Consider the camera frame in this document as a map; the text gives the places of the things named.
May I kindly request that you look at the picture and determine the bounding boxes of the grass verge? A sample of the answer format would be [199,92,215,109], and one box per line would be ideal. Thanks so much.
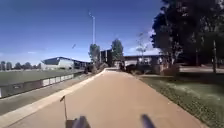
[136,73,224,128]

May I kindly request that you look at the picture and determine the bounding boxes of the grey asphalt strip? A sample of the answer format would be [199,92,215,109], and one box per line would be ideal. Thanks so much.
[0,73,93,117]

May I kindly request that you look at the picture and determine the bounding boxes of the green sports field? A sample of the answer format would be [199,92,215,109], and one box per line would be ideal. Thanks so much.
[0,69,84,86]

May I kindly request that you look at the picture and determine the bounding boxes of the low fence with white boards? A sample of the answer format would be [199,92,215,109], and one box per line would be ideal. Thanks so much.
[0,71,84,99]

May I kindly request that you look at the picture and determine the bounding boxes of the robot's own part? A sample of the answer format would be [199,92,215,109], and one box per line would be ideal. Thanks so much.
[139,114,156,128]

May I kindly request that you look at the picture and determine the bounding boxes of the group of large dark trees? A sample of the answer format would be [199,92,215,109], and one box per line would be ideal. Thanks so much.
[149,0,224,74]

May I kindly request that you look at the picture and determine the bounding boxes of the dark bushes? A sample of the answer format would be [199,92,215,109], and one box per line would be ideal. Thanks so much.
[124,63,181,77]

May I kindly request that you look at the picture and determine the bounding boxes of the row of distant trees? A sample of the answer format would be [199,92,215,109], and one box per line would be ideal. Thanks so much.
[0,60,43,71]

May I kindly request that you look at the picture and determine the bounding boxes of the low flat building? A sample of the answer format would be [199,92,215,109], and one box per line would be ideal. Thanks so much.
[123,54,168,68]

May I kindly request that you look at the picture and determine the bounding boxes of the pale road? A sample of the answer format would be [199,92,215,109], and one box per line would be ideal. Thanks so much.
[178,65,224,74]

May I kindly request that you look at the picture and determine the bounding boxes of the pale building with dark roof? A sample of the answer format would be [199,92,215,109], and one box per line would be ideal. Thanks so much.
[40,56,93,71]

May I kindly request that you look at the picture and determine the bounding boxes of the tall green tree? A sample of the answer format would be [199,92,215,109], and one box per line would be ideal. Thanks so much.
[110,38,124,63]

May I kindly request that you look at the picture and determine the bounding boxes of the pale concrete kerb strip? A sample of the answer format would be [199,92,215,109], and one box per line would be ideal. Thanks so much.
[0,69,108,128]

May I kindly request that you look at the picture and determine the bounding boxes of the thin bare tree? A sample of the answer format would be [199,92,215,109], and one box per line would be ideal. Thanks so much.
[135,31,150,58]

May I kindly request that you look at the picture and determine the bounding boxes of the tan paved path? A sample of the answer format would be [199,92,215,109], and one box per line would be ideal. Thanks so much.
[6,69,209,128]

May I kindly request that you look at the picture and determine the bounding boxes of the small green tree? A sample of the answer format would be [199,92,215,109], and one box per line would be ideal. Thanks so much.
[88,43,101,73]

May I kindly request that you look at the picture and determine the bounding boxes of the tall light pole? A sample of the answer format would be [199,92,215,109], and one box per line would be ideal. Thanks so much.
[88,9,97,46]

